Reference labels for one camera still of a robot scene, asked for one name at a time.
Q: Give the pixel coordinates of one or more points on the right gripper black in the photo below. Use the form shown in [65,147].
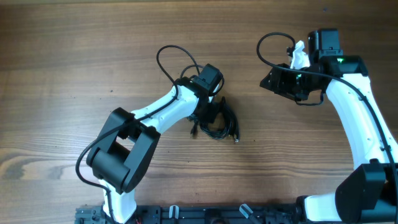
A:
[278,84]

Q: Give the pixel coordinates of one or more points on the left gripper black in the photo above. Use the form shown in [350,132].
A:
[215,107]

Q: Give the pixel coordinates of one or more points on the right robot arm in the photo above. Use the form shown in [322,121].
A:
[369,193]

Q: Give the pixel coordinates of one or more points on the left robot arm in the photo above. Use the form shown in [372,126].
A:
[205,85]

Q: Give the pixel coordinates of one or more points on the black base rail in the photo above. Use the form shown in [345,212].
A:
[269,214]

